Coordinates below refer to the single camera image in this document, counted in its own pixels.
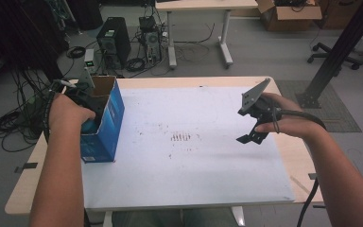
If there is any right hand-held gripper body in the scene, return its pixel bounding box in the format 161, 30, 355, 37
237, 78, 282, 127

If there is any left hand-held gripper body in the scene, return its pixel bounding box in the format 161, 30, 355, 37
64, 68, 109, 123

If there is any blue cardboard box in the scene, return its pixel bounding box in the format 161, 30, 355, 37
79, 75, 126, 164

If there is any person's right hand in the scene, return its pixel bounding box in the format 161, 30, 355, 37
253, 92, 321, 142

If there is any person's left hand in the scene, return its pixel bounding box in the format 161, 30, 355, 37
47, 93, 96, 134

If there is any wooden table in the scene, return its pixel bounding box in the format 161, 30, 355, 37
4, 76, 326, 227

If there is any grey power supply unit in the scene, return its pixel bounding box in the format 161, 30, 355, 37
83, 47, 96, 71

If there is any black computer tower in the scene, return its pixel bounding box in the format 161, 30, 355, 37
95, 16, 132, 71

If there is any white board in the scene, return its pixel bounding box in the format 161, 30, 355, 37
80, 86, 296, 212

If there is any grey floor mat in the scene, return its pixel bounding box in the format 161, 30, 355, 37
275, 79, 363, 133

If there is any open computer case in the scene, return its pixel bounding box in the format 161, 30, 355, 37
137, 14, 164, 65

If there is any black office chair base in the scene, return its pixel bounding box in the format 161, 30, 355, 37
306, 42, 363, 72

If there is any brown cardboard box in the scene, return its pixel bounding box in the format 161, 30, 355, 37
255, 0, 323, 32

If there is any black curtain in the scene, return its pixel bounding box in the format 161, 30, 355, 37
0, 0, 72, 94

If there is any white-legged table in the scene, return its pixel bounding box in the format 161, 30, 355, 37
154, 0, 259, 70

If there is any right hand-held gripper cable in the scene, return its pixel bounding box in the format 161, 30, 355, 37
272, 105, 328, 227

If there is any hand-held gripper cable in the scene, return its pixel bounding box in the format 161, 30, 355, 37
42, 79, 78, 145
272, 105, 328, 227

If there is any left hand-held gripper cable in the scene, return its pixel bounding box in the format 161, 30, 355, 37
42, 79, 78, 145

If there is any small black cable coil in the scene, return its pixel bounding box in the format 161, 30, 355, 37
65, 45, 87, 60

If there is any tangle of black cables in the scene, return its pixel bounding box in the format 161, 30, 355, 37
0, 67, 62, 153

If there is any black metal post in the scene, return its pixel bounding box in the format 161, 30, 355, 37
295, 0, 363, 110

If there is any black floor cable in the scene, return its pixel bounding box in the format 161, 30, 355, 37
172, 22, 217, 63

